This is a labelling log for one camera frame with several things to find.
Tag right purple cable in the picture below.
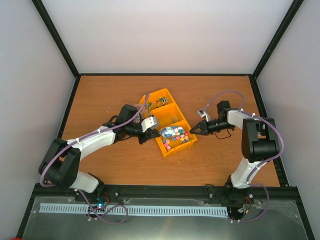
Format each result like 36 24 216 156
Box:
205 90 286 224

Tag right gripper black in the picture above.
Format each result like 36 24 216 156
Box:
189 118 233 136

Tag clear plastic cup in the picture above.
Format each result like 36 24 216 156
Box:
133 104 145 124

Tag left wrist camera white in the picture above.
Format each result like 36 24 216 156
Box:
141 115 159 133

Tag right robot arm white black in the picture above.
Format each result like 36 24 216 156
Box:
190 100 280 203

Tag light blue cable duct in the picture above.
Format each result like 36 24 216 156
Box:
38 203 228 218

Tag pile of lollipops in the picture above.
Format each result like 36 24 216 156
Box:
146 97 170 110

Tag yellow three-compartment bin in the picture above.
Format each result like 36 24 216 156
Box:
143 88 198 157

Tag silver metal scoop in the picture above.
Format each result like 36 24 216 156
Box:
160 125 186 139

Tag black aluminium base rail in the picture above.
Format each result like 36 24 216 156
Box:
32 182 298 203

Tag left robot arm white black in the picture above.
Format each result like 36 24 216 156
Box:
38 104 160 202

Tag pile of star candies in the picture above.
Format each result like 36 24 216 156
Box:
161 132 193 152

